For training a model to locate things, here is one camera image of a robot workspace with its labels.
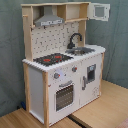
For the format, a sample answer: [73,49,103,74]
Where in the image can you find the black toy faucet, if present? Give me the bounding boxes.
[66,32,83,50]

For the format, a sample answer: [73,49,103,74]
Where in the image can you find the oven door with handle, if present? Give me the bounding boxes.
[55,80,74,112]

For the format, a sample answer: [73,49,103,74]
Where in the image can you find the grey metal sink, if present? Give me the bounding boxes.
[66,47,94,56]

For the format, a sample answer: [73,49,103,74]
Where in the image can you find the wooden toy kitchen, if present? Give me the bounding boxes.
[22,2,110,127]

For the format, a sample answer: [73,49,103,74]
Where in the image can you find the white cabinet door grey window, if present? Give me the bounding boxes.
[80,55,102,106]

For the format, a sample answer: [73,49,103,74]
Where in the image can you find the left red stove knob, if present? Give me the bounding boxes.
[54,73,60,79]

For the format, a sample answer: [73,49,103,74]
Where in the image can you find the black stovetop red burners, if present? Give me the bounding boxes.
[34,53,70,66]

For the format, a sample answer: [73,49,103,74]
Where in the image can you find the right red stove knob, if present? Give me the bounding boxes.
[71,65,78,73]

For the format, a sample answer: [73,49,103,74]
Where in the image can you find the red stove knob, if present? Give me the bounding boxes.
[71,65,78,73]
[54,73,60,79]

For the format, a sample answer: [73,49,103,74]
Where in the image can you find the white microwave door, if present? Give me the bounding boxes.
[87,3,110,21]

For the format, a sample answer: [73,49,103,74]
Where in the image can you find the grey range hood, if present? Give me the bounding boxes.
[35,6,64,27]

